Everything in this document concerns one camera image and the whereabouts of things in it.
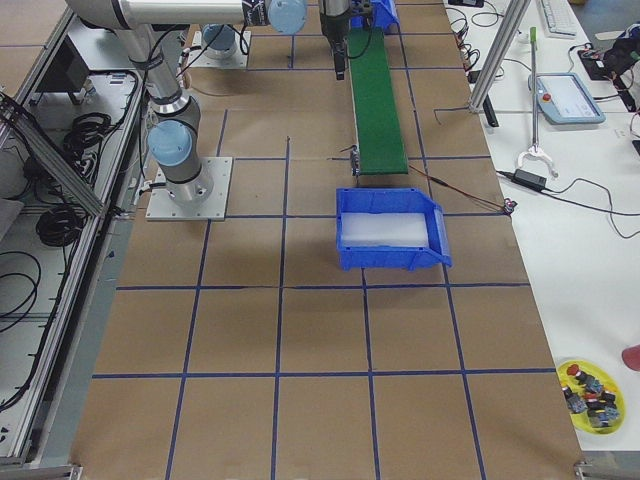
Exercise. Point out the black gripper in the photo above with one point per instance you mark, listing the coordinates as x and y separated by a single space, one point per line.
332 22

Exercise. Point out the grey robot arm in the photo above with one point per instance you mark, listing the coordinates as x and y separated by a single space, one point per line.
222 37
174 139

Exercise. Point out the yellow bowl of buttons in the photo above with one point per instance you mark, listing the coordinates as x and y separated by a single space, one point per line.
593 398

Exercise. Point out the blue source bin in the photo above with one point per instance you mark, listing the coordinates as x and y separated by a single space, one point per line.
374 13

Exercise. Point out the green conveyor belt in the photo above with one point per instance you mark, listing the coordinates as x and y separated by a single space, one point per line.
379 147

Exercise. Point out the white foam pad destination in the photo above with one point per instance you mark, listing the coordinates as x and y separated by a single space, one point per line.
383 230

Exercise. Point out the blue destination bin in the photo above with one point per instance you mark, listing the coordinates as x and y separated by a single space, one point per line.
393 200

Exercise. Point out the white keyboard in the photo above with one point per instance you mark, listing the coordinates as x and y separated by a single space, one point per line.
557 18

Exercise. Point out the black power adapter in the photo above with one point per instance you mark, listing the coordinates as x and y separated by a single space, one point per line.
529 180

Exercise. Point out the grabber reach tool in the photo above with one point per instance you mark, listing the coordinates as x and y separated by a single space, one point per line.
535 152

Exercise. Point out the blue teach pendant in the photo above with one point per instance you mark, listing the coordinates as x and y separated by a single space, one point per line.
563 99

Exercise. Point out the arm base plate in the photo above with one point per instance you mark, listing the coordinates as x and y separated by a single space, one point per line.
204 198
232 58

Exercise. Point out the aluminium frame post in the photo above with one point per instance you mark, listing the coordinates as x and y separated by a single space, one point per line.
501 43

